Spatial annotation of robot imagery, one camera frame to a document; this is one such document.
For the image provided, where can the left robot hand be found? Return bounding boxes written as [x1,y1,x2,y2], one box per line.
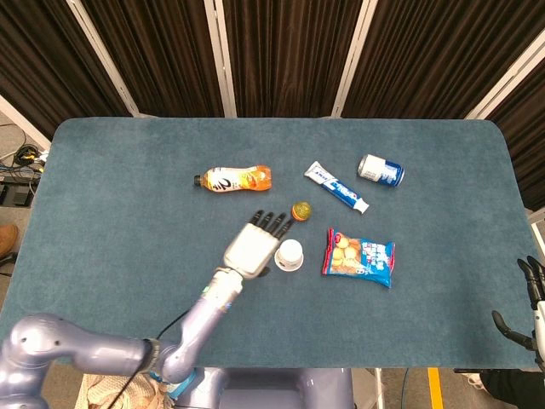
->
[221,209,295,281]

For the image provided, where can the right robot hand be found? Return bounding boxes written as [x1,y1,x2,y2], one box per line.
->
[490,255,545,372]

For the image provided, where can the white paper cup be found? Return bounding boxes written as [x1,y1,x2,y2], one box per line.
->
[273,239,306,273]

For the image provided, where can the yellow orange ball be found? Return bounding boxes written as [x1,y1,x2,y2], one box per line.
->
[290,199,313,223]

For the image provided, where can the white metal rack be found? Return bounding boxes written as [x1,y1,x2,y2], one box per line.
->
[526,207,545,256]

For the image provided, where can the orange drink bottle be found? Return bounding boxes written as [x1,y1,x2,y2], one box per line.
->
[193,164,273,194]

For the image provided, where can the black bag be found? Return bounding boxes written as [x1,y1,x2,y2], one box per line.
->
[453,367,545,409]

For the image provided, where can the white blue toothpaste tube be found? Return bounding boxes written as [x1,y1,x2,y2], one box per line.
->
[303,160,370,216]

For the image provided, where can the blue snack biscuit bag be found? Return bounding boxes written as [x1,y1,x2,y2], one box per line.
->
[321,227,397,291]

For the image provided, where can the blue table cloth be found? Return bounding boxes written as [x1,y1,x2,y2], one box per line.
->
[0,117,538,370]

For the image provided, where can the grey robot torso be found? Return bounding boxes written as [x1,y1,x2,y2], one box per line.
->
[175,366,355,409]

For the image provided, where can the blue white drink can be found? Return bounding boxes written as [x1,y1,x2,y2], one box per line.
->
[357,153,406,188]

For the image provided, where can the blue printed package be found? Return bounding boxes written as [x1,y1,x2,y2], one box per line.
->
[148,368,198,400]

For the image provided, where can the dark brown curtain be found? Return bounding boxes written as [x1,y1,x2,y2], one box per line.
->
[0,0,134,140]
[81,0,226,118]
[486,71,545,211]
[221,0,364,119]
[341,0,545,120]

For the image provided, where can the white metal stand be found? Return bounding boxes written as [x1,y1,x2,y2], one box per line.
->
[360,367,387,409]

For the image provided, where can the beige knitted cloth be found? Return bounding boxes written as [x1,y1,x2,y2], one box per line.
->
[77,372,175,409]

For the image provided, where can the black power box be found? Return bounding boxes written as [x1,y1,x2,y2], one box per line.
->
[0,177,37,208]

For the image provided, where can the brown shoe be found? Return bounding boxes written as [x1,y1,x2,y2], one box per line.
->
[0,223,20,259]

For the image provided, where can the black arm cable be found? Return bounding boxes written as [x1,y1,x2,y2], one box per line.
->
[113,309,191,409]

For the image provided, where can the white frame post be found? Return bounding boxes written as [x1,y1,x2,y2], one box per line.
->
[0,94,53,151]
[66,0,158,118]
[203,0,238,118]
[464,37,545,121]
[330,0,379,119]

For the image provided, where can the bundle of floor cables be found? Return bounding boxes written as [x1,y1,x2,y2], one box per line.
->
[0,122,50,181]

